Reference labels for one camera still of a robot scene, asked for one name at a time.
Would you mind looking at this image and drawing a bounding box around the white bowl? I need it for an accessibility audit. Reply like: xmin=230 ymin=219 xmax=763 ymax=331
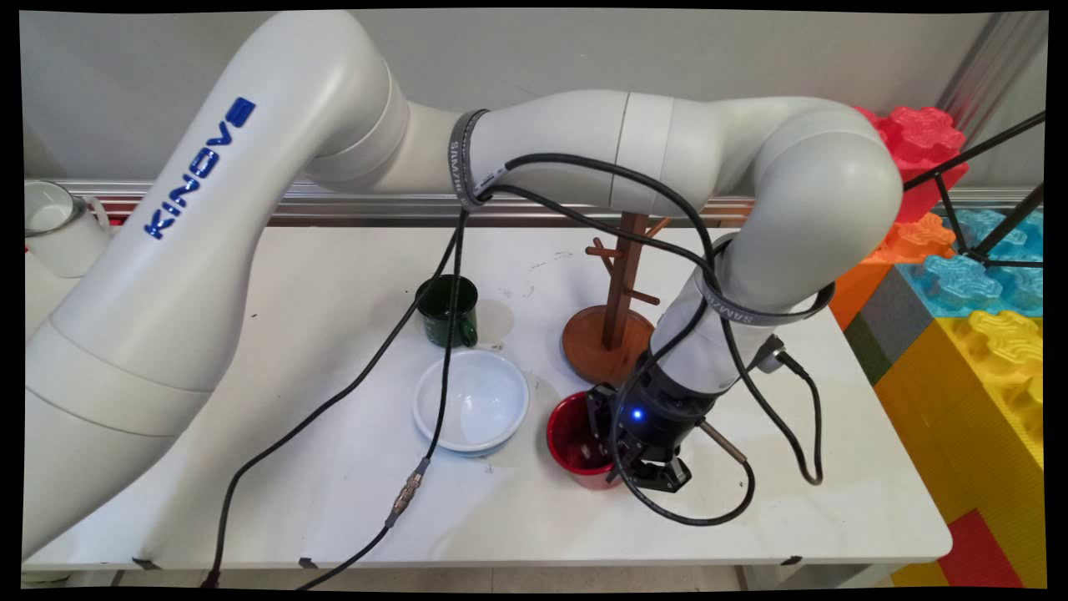
xmin=413 ymin=349 xmax=531 ymax=458

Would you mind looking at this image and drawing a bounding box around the blue toy block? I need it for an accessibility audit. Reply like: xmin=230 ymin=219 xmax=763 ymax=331
xmin=897 ymin=209 xmax=1045 ymax=318

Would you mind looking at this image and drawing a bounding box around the dark green toy block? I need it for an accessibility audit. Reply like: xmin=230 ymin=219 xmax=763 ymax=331
xmin=844 ymin=313 xmax=894 ymax=385

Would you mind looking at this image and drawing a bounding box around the black tripod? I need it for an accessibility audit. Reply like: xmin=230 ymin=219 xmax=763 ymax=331
xmin=901 ymin=111 xmax=1045 ymax=270

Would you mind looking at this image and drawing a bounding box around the aluminium rail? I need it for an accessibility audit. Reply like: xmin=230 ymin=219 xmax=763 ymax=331
xmin=25 ymin=178 xmax=1035 ymax=228

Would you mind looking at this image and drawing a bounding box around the white mug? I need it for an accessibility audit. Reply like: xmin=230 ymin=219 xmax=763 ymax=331
xmin=25 ymin=179 xmax=113 ymax=279

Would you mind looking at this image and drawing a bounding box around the small red toy block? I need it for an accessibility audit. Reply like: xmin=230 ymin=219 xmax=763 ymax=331
xmin=937 ymin=509 xmax=1025 ymax=588

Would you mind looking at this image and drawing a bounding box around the big red toy block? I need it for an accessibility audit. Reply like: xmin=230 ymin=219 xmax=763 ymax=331
xmin=851 ymin=104 xmax=970 ymax=225

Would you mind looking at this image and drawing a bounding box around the big yellow toy block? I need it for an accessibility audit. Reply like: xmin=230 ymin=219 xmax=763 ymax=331
xmin=874 ymin=311 xmax=1045 ymax=585

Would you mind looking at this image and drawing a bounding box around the dark green mug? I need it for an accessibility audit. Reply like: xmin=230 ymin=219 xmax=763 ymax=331
xmin=416 ymin=275 xmax=481 ymax=349

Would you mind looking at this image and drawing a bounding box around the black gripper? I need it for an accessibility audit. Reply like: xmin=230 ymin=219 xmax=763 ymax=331
xmin=587 ymin=351 xmax=720 ymax=493

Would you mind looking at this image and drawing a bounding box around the red enamel mug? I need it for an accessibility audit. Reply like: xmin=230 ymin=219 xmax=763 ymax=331
xmin=547 ymin=391 xmax=622 ymax=491

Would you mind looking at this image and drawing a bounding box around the plain black camera cable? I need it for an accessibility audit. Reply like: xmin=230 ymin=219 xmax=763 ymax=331
xmin=204 ymin=153 xmax=825 ymax=589

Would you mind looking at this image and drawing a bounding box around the grey velcro cable strap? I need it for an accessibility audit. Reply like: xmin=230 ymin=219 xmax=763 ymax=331
xmin=701 ymin=234 xmax=835 ymax=326
xmin=449 ymin=109 xmax=493 ymax=210

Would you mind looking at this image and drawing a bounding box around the black cable with metal connector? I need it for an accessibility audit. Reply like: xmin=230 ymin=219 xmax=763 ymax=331
xmin=296 ymin=185 xmax=756 ymax=589

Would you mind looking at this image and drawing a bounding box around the grey toy block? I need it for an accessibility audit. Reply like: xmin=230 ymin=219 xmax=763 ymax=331
xmin=859 ymin=265 xmax=935 ymax=364

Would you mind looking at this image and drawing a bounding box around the orange toy block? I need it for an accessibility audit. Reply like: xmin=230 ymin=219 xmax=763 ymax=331
xmin=829 ymin=213 xmax=958 ymax=331

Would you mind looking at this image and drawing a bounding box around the brown wooden mug tree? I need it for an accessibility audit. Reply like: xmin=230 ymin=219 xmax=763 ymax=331
xmin=561 ymin=213 xmax=673 ymax=386

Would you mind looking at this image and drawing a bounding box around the aluminium post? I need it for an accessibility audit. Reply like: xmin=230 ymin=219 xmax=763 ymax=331
xmin=934 ymin=13 xmax=1048 ymax=126

